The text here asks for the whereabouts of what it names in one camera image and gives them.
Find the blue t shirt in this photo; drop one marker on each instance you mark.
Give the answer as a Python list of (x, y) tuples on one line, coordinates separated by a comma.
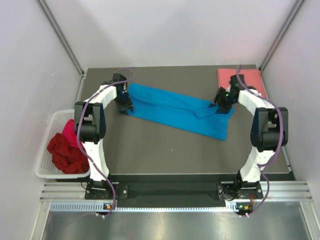
[(178, 111)]

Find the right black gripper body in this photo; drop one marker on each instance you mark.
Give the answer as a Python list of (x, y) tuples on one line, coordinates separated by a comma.
[(223, 100)]

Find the white slotted cable duct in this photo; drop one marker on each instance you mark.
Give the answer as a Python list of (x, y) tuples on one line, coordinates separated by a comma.
[(105, 207)]

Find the magenta t shirt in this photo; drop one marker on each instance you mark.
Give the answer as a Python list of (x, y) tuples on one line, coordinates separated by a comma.
[(69, 134)]

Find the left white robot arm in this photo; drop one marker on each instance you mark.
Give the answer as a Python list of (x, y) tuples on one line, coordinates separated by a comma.
[(90, 128)]

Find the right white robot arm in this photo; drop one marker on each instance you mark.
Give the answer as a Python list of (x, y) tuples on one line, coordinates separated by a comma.
[(269, 130)]

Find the white plastic laundry basket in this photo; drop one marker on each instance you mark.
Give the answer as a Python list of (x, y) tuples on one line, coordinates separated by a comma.
[(44, 166)]

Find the folded pink t shirt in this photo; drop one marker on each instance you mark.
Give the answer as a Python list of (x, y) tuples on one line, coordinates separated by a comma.
[(252, 77)]

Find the dark red t shirt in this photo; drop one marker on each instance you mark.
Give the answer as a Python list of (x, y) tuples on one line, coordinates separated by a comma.
[(67, 158)]

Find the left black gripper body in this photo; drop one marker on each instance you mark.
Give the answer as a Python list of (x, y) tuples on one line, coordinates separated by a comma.
[(123, 102)]

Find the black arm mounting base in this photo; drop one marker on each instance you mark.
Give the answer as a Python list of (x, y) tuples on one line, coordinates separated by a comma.
[(173, 190)]

